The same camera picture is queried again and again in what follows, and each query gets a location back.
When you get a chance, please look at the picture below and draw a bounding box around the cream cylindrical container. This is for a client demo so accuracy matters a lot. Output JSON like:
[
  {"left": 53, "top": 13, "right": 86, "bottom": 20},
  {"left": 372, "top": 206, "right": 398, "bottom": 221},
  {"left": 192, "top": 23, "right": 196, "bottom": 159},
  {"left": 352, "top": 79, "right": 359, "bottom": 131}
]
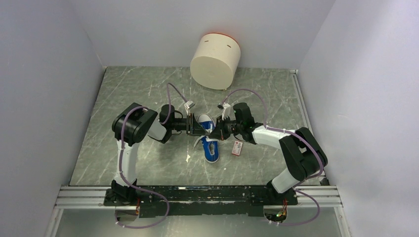
[{"left": 190, "top": 33, "right": 241, "bottom": 90}]

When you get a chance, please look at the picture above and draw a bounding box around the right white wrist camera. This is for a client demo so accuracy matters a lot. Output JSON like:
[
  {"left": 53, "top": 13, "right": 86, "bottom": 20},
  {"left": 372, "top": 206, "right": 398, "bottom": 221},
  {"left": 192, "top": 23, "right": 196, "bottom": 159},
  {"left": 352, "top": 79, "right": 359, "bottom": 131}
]
[{"left": 217, "top": 102, "right": 232, "bottom": 120}]

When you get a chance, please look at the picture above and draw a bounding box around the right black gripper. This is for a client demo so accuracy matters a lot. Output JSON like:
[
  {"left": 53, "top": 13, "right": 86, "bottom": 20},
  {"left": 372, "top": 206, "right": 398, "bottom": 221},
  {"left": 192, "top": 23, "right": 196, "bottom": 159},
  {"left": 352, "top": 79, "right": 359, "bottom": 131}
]
[{"left": 209, "top": 114, "right": 243, "bottom": 141}]

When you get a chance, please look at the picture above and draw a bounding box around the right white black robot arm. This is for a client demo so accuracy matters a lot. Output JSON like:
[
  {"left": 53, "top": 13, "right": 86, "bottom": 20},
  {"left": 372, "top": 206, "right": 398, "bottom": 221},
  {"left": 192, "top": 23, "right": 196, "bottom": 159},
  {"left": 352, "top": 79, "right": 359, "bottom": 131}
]
[{"left": 209, "top": 103, "right": 328, "bottom": 204}]

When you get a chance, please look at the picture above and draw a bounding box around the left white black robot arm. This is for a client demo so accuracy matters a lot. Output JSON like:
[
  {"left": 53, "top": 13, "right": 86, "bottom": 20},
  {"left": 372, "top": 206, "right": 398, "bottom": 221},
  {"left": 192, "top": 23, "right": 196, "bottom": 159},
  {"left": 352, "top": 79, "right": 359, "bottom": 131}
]
[{"left": 111, "top": 103, "right": 209, "bottom": 205}]

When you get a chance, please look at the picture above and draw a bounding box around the purple cable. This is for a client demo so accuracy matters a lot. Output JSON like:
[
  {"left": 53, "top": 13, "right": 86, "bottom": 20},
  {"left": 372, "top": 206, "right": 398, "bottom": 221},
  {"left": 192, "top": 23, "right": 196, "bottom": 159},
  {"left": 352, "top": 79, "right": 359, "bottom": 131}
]
[
  {"left": 217, "top": 88, "right": 325, "bottom": 226},
  {"left": 114, "top": 82, "right": 194, "bottom": 229}
]

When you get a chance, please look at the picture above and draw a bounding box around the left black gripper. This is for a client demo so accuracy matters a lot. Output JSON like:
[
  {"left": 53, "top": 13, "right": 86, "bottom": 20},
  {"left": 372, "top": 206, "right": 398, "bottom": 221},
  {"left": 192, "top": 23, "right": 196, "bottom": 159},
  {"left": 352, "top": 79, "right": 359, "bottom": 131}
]
[{"left": 169, "top": 114, "right": 209, "bottom": 137}]

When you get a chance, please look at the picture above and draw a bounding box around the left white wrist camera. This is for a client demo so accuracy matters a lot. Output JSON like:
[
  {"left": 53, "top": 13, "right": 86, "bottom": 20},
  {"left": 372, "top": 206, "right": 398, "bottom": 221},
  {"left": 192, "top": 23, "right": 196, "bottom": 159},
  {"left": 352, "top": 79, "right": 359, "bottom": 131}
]
[{"left": 184, "top": 100, "right": 195, "bottom": 115}]

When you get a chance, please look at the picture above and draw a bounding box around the blue canvas sneaker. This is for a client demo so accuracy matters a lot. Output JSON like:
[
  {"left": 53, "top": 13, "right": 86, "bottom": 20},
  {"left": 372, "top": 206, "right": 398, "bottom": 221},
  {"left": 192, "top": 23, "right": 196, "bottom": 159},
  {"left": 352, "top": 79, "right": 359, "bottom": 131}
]
[{"left": 201, "top": 114, "right": 219, "bottom": 163}]

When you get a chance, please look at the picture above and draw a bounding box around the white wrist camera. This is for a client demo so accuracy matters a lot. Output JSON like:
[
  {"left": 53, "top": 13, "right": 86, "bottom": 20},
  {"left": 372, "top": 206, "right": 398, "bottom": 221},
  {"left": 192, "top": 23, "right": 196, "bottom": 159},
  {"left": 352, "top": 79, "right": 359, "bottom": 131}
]
[
  {"left": 184, "top": 100, "right": 195, "bottom": 115},
  {"left": 217, "top": 102, "right": 232, "bottom": 120}
]

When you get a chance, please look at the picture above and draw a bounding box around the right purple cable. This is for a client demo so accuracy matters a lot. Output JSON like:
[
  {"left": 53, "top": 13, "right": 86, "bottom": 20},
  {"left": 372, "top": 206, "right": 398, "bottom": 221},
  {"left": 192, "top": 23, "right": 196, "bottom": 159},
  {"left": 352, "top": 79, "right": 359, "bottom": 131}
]
[{"left": 217, "top": 88, "right": 325, "bottom": 226}]

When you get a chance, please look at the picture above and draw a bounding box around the white shoelace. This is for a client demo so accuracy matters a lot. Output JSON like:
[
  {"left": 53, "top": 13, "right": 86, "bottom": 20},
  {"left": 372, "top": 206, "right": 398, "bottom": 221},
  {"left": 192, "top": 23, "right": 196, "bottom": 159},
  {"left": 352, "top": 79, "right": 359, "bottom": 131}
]
[{"left": 193, "top": 128, "right": 218, "bottom": 150}]

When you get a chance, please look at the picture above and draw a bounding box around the aluminium frame rail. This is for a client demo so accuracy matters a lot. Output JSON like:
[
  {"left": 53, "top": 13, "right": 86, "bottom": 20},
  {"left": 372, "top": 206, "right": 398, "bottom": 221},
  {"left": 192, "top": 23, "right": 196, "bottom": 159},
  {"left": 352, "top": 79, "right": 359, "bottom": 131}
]
[{"left": 47, "top": 66, "right": 350, "bottom": 237}]

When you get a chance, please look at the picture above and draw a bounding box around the small red white box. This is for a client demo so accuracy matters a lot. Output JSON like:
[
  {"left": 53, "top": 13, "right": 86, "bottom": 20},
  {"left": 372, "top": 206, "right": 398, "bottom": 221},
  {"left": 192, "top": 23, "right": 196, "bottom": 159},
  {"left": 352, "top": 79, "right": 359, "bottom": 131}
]
[{"left": 231, "top": 141, "right": 243, "bottom": 156}]

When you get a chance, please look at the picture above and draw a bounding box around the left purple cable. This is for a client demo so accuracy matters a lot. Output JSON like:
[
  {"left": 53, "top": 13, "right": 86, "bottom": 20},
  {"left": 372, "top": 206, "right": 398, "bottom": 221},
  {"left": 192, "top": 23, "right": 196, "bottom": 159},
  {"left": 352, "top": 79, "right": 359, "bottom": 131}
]
[{"left": 114, "top": 82, "right": 194, "bottom": 229}]

